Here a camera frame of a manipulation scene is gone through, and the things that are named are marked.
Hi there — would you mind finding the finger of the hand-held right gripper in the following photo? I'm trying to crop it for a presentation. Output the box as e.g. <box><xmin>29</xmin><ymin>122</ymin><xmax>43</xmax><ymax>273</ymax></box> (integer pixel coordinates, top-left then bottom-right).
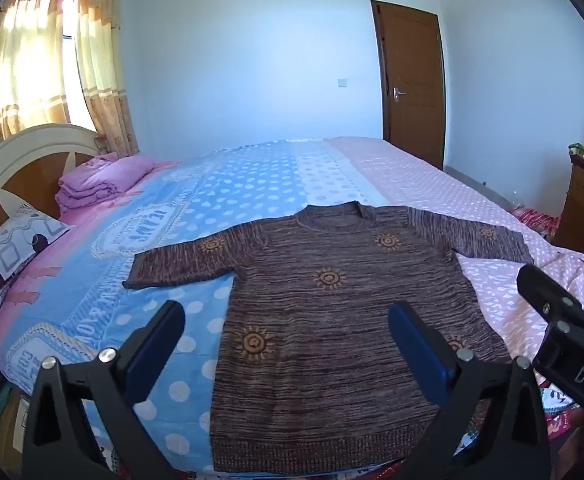
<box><xmin>516</xmin><ymin>264</ymin><xmax>584</xmax><ymax>322</ymax></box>

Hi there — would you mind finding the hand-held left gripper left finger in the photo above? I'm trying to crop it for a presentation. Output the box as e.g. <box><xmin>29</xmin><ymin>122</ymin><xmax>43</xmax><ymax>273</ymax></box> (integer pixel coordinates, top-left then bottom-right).
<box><xmin>21</xmin><ymin>300</ymin><xmax>187</xmax><ymax>480</ymax></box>

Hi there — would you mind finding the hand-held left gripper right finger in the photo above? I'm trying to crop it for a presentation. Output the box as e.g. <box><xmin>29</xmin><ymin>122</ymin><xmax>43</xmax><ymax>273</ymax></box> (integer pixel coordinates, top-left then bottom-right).
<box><xmin>388</xmin><ymin>302</ymin><xmax>553</xmax><ymax>480</ymax></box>

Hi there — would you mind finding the brown knit sweater sun print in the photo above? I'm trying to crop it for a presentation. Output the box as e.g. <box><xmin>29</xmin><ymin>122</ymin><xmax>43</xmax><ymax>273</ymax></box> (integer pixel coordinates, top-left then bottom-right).
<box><xmin>122</xmin><ymin>201</ymin><xmax>535</xmax><ymax>473</ymax></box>

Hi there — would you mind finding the colourful patterned cloth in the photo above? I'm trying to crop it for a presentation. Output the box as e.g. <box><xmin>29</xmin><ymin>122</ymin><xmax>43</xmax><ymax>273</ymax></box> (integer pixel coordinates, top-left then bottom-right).
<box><xmin>452</xmin><ymin>385</ymin><xmax>584</xmax><ymax>461</ymax></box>

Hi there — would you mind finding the red patterned cloth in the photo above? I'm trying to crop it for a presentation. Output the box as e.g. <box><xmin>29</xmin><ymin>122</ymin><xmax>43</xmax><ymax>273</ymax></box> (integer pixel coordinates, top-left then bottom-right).
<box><xmin>514</xmin><ymin>205</ymin><xmax>563</xmax><ymax>241</ymax></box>

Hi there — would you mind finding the white patterned pillow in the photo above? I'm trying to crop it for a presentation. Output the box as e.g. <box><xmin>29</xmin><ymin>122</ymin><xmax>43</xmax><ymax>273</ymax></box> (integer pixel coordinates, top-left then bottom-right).
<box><xmin>0</xmin><ymin>204</ymin><xmax>71</xmax><ymax>322</ymax></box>

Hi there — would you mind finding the folded pink blanket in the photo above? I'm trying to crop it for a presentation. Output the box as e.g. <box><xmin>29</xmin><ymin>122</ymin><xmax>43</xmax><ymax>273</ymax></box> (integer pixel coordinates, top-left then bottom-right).
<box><xmin>57</xmin><ymin>155</ymin><xmax>157</xmax><ymax>213</ymax></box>

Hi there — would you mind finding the blue pink dotted bed sheet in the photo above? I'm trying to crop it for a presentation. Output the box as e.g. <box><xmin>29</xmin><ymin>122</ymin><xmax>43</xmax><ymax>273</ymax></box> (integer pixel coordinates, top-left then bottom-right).
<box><xmin>0</xmin><ymin>136</ymin><xmax>584</xmax><ymax>480</ymax></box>

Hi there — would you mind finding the brown wooden door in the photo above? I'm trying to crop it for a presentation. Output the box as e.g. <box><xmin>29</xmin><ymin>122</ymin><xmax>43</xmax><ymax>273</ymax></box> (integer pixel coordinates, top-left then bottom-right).
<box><xmin>370</xmin><ymin>0</ymin><xmax>446</xmax><ymax>171</ymax></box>

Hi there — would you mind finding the yellow patterned curtain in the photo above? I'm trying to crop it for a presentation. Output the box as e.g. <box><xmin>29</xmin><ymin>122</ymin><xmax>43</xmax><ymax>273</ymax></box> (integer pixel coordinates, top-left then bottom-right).
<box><xmin>0</xmin><ymin>0</ymin><xmax>70</xmax><ymax>161</ymax></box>
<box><xmin>74</xmin><ymin>0</ymin><xmax>140</xmax><ymax>157</ymax></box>

